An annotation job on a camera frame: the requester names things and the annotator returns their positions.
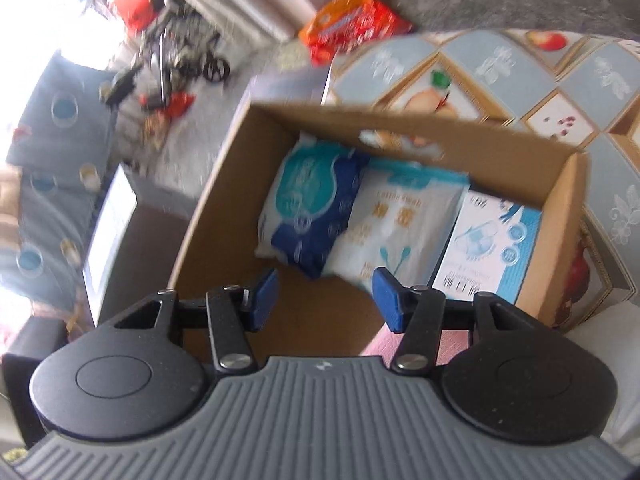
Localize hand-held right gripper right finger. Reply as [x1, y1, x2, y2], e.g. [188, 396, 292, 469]
[372, 266, 533, 375]

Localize light blue mask box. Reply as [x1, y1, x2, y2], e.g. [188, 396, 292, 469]
[431, 191, 543, 311]

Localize fruit-print tablecloth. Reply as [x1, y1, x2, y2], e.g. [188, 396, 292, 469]
[322, 30, 640, 333]

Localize grey appliance carton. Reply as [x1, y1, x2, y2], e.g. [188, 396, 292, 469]
[82, 67, 332, 328]

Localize dark low furniture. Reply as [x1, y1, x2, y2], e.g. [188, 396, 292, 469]
[0, 317, 66, 451]

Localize blue patterned sofa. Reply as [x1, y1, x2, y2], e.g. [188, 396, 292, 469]
[0, 50, 118, 311]

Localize orange red snack package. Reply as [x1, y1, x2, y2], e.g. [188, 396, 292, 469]
[299, 0, 413, 66]

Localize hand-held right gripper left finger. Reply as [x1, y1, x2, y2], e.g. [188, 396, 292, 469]
[112, 266, 280, 375]

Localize red fabric bag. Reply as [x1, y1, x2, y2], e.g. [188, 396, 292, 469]
[107, 0, 166, 31]

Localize blue wet wipes pack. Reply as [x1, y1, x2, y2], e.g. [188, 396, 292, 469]
[255, 131, 371, 279]

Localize pink towel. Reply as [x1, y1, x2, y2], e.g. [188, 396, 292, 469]
[365, 320, 408, 361]

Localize brown cardboard box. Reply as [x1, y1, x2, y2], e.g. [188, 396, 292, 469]
[167, 101, 591, 361]

